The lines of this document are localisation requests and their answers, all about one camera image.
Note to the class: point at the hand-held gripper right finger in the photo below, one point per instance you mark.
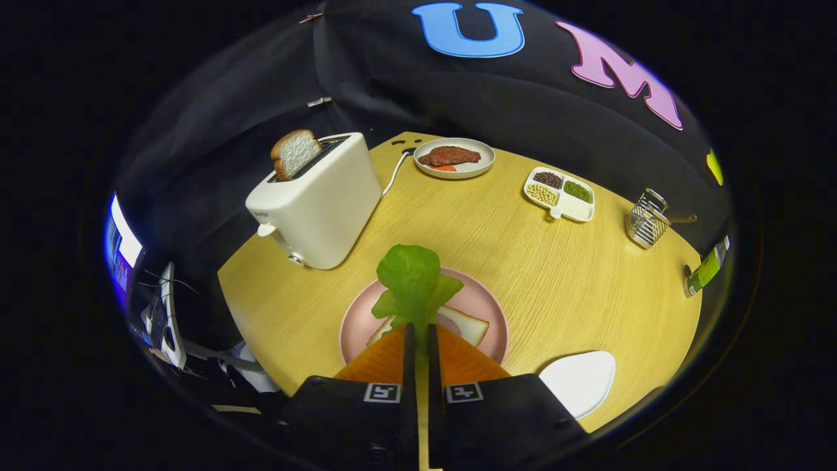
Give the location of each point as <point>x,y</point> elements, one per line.
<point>434,392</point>

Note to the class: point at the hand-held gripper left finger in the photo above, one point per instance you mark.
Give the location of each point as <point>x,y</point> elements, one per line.
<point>410,366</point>

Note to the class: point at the green lettuce leaf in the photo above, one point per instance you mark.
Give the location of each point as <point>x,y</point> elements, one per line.
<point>412,281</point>

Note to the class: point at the toasted bread slice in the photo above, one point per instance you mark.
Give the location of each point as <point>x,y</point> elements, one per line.
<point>295,152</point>

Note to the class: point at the white bread slice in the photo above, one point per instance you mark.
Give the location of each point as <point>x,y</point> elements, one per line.
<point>469,327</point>

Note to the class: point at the pink round plate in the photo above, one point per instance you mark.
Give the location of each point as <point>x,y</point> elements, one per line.
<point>480,304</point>

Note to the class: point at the white empty plate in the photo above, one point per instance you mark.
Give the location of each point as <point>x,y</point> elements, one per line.
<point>579,383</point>

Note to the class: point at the white toaster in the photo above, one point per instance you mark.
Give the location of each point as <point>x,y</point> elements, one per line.
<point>327,203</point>

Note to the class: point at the orange food slice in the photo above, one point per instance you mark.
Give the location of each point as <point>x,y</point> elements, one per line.
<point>444,168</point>

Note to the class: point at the white oval plate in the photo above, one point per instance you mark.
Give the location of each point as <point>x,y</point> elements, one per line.
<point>474,169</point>

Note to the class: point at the brown steak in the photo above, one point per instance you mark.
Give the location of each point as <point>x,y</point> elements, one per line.
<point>451,156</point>

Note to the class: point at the white divided dish with beans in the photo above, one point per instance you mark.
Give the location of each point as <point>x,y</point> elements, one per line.
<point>579,210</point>

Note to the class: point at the white curved object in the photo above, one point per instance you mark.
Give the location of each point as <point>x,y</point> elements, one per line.
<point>171,333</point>

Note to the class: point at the silver clip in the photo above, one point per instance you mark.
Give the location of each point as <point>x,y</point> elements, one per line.
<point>319,101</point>

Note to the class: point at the green label bottle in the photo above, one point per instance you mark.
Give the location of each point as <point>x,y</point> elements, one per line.
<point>706,269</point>

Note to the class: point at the lit computer monitor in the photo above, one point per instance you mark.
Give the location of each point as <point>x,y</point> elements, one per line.
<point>124,242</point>

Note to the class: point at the pink clip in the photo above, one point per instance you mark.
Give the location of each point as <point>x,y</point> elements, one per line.
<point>310,17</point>

